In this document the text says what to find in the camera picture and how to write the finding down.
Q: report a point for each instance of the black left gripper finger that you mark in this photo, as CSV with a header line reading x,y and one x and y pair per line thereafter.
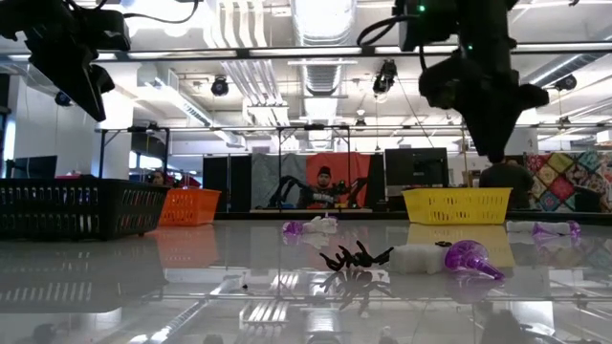
x,y
93,95
67,83

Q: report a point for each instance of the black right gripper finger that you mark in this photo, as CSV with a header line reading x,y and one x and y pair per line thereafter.
x,y
480,126
504,129

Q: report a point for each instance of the white plastic bone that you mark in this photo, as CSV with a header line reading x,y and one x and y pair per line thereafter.
x,y
521,227
417,258
321,225

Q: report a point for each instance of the black plastic spider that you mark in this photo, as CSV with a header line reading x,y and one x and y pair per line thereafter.
x,y
443,244
356,259

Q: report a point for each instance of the orange plastic basket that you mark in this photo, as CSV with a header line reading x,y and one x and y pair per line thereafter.
x,y
189,207

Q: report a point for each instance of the black background robot arm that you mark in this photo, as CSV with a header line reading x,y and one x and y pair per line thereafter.
x,y
287,191
356,188

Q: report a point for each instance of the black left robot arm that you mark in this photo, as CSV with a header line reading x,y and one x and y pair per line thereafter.
x,y
33,16

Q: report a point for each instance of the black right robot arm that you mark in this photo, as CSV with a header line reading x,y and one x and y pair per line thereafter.
x,y
487,24

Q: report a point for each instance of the person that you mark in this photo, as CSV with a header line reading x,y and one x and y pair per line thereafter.
x,y
324,188
507,178
157,178

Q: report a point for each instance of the black monitor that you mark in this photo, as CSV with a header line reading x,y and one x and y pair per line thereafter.
x,y
31,167
416,167

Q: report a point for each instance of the yellow plastic basket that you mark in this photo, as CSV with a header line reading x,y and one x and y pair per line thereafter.
x,y
456,205

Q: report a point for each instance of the colourful patchwork quilt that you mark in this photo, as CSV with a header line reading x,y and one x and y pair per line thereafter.
x,y
569,181

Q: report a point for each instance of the black plastic basket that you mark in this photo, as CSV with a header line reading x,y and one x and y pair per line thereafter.
x,y
72,210

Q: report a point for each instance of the orange backdrop cloth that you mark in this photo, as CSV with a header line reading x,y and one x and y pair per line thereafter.
x,y
342,162

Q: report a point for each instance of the black partition panel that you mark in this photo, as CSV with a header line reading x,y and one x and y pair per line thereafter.
x,y
225,181

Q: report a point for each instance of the grey backdrop cloth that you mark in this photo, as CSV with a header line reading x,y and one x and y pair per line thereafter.
x,y
272,172

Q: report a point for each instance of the black ceiling camera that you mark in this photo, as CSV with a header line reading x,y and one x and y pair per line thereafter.
x,y
62,99
385,76
220,87
566,82

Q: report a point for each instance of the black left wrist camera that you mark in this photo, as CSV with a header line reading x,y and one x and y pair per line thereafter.
x,y
105,29

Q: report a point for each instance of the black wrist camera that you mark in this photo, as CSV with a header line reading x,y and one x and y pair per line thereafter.
x,y
105,29
428,26

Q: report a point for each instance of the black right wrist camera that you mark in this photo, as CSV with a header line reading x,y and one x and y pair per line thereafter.
x,y
428,26

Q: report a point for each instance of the silver ceiling air duct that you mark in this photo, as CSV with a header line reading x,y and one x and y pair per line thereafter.
x,y
322,28

